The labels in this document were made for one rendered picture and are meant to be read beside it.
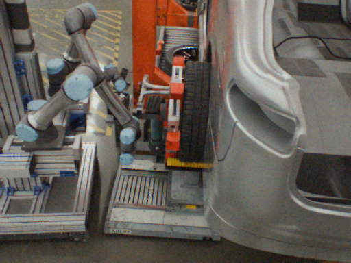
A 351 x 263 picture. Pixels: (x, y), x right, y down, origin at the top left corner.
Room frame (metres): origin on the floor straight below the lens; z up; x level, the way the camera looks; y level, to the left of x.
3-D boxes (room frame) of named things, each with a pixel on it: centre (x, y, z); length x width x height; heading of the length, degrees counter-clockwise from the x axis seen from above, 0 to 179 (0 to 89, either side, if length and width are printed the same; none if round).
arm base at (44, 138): (1.60, 0.76, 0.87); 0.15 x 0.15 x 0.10
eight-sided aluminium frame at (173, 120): (1.92, 0.02, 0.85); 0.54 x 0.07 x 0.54; 1
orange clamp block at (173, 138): (1.60, 0.01, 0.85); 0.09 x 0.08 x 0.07; 1
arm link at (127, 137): (1.47, 0.25, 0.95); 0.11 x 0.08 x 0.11; 178
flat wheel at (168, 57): (3.52, -0.15, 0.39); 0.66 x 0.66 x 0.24
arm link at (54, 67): (2.09, 0.83, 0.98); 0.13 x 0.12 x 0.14; 155
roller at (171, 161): (1.80, -0.08, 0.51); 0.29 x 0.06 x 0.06; 91
